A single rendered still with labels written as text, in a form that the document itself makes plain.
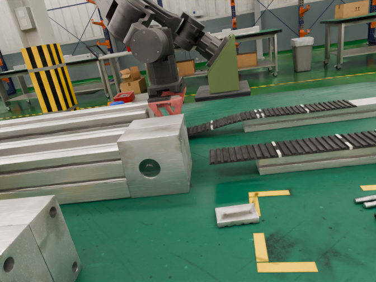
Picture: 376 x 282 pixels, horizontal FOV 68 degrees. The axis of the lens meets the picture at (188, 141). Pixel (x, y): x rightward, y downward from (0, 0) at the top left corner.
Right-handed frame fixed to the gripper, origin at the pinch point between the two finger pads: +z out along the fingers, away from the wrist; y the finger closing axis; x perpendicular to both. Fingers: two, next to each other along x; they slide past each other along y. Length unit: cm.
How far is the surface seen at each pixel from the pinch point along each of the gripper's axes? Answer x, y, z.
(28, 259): -6.0, 43.2, -3.4
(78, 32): -371, -773, -55
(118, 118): -10.4, 5.2, -3.9
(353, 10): 244, -472, -4
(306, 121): 28.5, 1.5, 3.0
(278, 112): 23.0, 0.8, 0.5
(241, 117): 15.1, 0.7, 0.7
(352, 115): 37.6, 1.3, 2.9
